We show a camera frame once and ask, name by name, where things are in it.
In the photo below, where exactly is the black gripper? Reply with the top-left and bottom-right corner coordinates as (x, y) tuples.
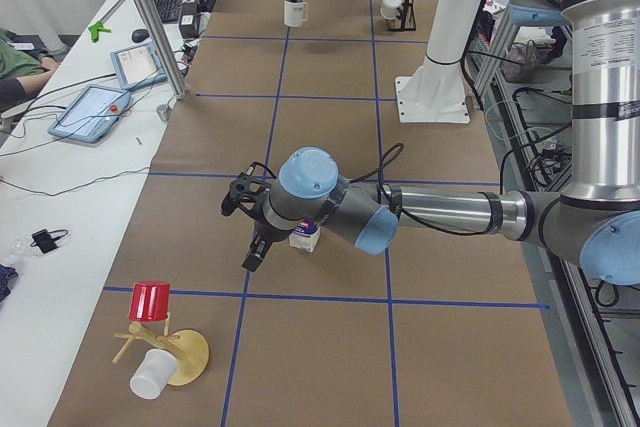
(242, 224), (280, 272)

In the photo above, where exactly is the white mug grey interior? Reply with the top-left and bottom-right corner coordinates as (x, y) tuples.
(283, 0), (309, 28)

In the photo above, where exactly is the milk carton blue white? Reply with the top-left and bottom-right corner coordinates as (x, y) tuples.
(289, 219), (321, 252)

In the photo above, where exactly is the red plastic cup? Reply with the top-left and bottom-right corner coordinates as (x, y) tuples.
(128, 280), (170, 323)

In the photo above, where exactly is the white cup on tree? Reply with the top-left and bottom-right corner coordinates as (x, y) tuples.
(129, 348), (178, 400)

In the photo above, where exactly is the white mug on rack lower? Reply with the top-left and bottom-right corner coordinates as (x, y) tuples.
(380, 0), (403, 20)

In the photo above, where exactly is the wooden mug tree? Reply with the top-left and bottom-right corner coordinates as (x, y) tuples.
(111, 314), (210, 387)

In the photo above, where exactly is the black computer mouse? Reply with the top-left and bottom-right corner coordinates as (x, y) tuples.
(131, 28), (149, 43)

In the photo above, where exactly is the teach pendant far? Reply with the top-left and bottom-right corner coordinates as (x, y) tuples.
(110, 42), (167, 91)

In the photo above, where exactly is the teach pendant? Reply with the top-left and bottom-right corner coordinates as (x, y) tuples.
(48, 84), (132, 144)
(110, 42), (167, 91)

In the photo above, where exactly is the green clamp tool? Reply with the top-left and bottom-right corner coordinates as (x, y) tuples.
(88, 21), (111, 43)

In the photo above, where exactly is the teach pendant near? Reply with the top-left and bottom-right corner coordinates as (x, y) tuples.
(48, 84), (132, 144)

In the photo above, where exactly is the seated person green shirt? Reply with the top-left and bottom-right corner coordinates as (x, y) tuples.
(1, 28), (60, 111)

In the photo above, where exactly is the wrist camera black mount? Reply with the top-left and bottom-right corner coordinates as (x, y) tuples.
(220, 161), (276, 219)

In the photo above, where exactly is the black wire mug rack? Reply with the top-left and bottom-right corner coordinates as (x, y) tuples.
(386, 0), (417, 32)

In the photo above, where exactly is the aluminium frame post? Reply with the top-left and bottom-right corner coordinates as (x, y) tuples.
(134, 0), (187, 100)

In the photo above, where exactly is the white camera pole base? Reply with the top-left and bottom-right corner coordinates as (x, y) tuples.
(395, 0), (484, 124)

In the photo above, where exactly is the small black device with cable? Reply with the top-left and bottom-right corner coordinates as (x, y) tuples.
(31, 229), (69, 254)

